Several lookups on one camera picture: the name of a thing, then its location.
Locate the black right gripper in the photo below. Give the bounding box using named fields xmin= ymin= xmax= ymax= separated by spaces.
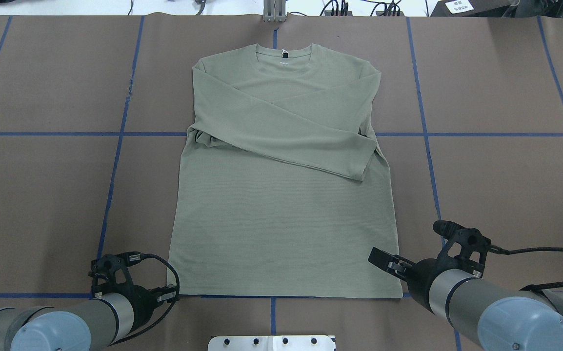
xmin=368 ymin=220 xmax=492 ymax=312

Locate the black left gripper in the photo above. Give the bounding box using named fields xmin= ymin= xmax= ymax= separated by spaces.
xmin=88 ymin=251 xmax=181 ymax=337

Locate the olive green long-sleeve shirt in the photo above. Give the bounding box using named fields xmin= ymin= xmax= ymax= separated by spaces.
xmin=169 ymin=44 xmax=403 ymax=299

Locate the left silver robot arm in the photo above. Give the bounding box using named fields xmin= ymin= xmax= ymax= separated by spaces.
xmin=0 ymin=251 xmax=181 ymax=351

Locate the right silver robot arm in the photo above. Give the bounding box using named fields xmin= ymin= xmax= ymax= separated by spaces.
xmin=368 ymin=220 xmax=563 ymax=351

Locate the black computer case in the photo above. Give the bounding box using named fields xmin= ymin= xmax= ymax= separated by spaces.
xmin=430 ymin=0 xmax=511 ymax=18

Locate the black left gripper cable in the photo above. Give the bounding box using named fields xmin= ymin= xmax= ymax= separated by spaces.
xmin=116 ymin=253 xmax=181 ymax=344

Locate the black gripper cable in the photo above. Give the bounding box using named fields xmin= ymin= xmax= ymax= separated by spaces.
xmin=116 ymin=253 xmax=181 ymax=344
xmin=486 ymin=244 xmax=563 ymax=293

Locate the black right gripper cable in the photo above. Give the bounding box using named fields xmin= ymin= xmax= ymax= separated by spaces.
xmin=486 ymin=244 xmax=563 ymax=293

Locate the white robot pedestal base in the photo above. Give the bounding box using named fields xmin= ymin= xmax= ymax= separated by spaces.
xmin=207 ymin=335 xmax=337 ymax=351

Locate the aluminium frame post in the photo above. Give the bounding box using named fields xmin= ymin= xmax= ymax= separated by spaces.
xmin=263 ymin=0 xmax=287 ymax=23

